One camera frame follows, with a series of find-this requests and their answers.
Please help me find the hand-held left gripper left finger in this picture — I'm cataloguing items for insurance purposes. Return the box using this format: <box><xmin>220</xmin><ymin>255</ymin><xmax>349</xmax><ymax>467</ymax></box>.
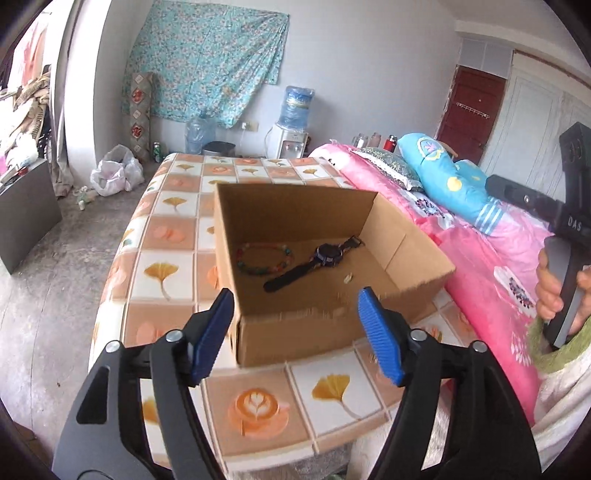
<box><xmin>58</xmin><ymin>288</ymin><xmax>235</xmax><ymax>480</ymax></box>

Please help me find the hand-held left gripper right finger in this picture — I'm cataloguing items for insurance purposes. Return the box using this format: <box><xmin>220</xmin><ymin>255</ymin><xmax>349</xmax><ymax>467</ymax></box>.
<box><xmin>358</xmin><ymin>286</ymin><xmax>542</xmax><ymax>480</ymax></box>

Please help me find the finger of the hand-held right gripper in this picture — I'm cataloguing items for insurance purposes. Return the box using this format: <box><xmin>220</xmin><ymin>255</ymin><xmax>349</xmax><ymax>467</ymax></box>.
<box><xmin>486</xmin><ymin>174</ymin><xmax>566</xmax><ymax>220</ymax></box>

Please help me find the brown cardboard box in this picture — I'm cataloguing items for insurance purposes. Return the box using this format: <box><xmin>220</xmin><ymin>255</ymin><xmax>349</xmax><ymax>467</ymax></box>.
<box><xmin>212</xmin><ymin>182</ymin><xmax>455</xmax><ymax>367</ymax></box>

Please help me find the multicolour bead bracelet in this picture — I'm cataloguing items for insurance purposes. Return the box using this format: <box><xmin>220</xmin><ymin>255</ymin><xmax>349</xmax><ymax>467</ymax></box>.
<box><xmin>236</xmin><ymin>242</ymin><xmax>295</xmax><ymax>277</ymax></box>

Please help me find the black round watch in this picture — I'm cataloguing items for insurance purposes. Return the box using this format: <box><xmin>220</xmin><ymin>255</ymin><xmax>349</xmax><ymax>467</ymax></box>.
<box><xmin>264</xmin><ymin>235</ymin><xmax>363</xmax><ymax>292</ymax></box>

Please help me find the person's right forearm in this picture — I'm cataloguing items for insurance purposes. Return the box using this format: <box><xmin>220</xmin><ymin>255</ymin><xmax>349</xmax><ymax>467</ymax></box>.
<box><xmin>526</xmin><ymin>318</ymin><xmax>591</xmax><ymax>467</ymax></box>

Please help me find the person's right hand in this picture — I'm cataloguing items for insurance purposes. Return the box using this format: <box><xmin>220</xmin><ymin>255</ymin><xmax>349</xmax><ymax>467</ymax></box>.
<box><xmin>536</xmin><ymin>249</ymin><xmax>591</xmax><ymax>335</ymax></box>

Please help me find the pink floral blanket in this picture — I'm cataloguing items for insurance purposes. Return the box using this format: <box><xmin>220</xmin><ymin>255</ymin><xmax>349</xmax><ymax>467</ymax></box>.
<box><xmin>308</xmin><ymin>143</ymin><xmax>564</xmax><ymax>425</ymax></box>

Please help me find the white wardrobe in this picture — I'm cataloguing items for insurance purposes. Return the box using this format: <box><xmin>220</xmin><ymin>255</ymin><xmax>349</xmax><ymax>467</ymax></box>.
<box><xmin>480</xmin><ymin>55</ymin><xmax>591</xmax><ymax>204</ymax></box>

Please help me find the blue cartoon pillow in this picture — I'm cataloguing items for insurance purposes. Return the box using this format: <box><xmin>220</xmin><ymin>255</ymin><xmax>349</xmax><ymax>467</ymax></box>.
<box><xmin>398</xmin><ymin>133</ymin><xmax>506</xmax><ymax>236</ymax></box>

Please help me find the dark red door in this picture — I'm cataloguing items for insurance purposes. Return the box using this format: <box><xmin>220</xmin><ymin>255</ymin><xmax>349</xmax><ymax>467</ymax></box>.
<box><xmin>436</xmin><ymin>65</ymin><xmax>508</xmax><ymax>162</ymax></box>

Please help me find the grey floral lace pillow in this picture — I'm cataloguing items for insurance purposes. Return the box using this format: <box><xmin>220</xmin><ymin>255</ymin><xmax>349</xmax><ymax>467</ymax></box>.
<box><xmin>353</xmin><ymin>147</ymin><xmax>423</xmax><ymax>191</ymax></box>

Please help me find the white plastic bag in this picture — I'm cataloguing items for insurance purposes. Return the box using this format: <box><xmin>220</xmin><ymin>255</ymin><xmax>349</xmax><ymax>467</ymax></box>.
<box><xmin>90</xmin><ymin>144</ymin><xmax>145</xmax><ymax>197</ymax></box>

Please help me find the empty clear water jug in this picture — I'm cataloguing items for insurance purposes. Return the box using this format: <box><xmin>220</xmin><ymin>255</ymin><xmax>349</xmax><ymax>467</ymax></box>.
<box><xmin>185</xmin><ymin>111</ymin><xmax>216</xmax><ymax>155</ymax></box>

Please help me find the white water dispenser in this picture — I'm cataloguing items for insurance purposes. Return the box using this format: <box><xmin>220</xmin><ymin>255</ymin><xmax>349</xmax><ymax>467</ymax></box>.
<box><xmin>264</xmin><ymin>122</ymin><xmax>309</xmax><ymax>160</ymax></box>

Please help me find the grey cabinet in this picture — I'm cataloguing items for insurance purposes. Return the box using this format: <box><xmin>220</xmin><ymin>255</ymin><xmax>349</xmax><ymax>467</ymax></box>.
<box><xmin>0</xmin><ymin>159</ymin><xmax>63</xmax><ymax>275</ymax></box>

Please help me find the patterned rolled cushion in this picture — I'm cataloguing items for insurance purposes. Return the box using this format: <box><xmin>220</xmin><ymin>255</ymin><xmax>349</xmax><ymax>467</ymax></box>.
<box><xmin>127</xmin><ymin>71</ymin><xmax>155</xmax><ymax>162</ymax></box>

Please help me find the blue water jug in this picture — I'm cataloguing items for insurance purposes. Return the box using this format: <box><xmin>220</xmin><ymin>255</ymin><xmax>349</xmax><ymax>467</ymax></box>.
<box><xmin>277</xmin><ymin>85</ymin><xmax>315</xmax><ymax>132</ymax></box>

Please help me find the pile of clothes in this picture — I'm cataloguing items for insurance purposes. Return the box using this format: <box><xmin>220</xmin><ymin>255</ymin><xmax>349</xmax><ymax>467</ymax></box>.
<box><xmin>0</xmin><ymin>69</ymin><xmax>52</xmax><ymax>185</ymax></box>

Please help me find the grey curtain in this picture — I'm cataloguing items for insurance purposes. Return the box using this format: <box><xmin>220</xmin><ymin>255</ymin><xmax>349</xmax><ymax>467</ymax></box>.
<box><xmin>48</xmin><ymin>0</ymin><xmax>77</xmax><ymax>197</ymax></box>

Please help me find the teal floral wall cloth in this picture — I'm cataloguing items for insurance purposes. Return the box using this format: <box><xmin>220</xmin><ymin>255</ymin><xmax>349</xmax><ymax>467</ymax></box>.
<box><xmin>121</xmin><ymin>0</ymin><xmax>291</xmax><ymax>130</ymax></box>

